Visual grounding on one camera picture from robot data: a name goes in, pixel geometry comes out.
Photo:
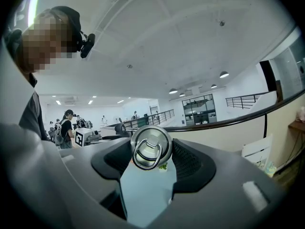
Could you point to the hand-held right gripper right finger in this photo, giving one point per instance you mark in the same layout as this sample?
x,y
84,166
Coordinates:
x,y
214,194

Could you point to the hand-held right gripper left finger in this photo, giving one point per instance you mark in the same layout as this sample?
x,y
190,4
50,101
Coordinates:
x,y
95,170

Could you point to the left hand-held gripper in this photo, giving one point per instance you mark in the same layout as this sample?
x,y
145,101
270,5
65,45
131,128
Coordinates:
x,y
80,137

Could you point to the ceiling light panels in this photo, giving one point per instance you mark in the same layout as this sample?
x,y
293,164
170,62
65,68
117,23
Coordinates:
x,y
90,102

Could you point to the black office chair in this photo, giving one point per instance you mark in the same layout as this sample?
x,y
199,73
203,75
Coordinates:
x,y
121,129

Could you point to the person's clothed body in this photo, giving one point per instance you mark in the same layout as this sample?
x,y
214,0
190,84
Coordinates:
x,y
32,118

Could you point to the white chair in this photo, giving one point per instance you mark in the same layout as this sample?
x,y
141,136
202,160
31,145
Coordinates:
x,y
258,149

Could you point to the black railing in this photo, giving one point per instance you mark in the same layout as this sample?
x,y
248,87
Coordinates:
x,y
243,100
162,117

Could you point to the dome pendant lamp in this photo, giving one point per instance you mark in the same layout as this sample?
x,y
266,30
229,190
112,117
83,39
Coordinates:
x,y
224,74
213,86
173,91
182,94

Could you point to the person's head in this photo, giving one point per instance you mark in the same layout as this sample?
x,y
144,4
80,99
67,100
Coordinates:
x,y
45,39

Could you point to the wooden side table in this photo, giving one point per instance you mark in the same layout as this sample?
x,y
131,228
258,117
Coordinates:
x,y
297,128

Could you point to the pink plush toy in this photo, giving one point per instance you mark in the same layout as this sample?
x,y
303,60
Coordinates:
x,y
301,113

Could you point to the black head camera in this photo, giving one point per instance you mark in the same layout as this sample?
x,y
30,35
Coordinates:
x,y
87,44

